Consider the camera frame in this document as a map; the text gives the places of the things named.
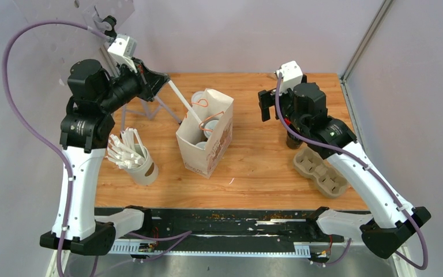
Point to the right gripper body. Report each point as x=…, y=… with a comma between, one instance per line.
x=285, y=102

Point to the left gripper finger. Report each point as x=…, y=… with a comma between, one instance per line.
x=153, y=76
x=154, y=86

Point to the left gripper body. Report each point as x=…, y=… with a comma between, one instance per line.
x=135, y=81

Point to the white paper straw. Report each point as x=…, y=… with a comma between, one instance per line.
x=184, y=102

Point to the white coffee lid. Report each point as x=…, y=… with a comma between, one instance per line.
x=201, y=145
x=209, y=127

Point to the paper bag with orange handles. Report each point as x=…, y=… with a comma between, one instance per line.
x=212, y=105

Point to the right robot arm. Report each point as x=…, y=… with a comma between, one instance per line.
x=392, y=220

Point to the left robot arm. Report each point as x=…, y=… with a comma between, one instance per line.
x=85, y=131

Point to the grey tripod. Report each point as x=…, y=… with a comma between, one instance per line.
x=150, y=109

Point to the white lid stack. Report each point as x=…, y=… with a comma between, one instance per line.
x=196, y=96

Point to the black cup stack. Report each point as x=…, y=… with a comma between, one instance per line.
x=292, y=141

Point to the white cup with paper sleeves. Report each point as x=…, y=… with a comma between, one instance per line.
x=128, y=153

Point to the white perforated panel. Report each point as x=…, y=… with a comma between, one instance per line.
x=67, y=45

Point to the cardboard cup carrier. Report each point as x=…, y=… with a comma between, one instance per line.
x=325, y=177

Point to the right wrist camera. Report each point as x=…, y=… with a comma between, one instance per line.
x=291, y=75

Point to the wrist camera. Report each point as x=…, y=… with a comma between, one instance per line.
x=122, y=49
x=291, y=75

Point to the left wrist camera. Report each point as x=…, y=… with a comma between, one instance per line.
x=122, y=49

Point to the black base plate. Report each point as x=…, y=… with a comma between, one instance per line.
x=235, y=230

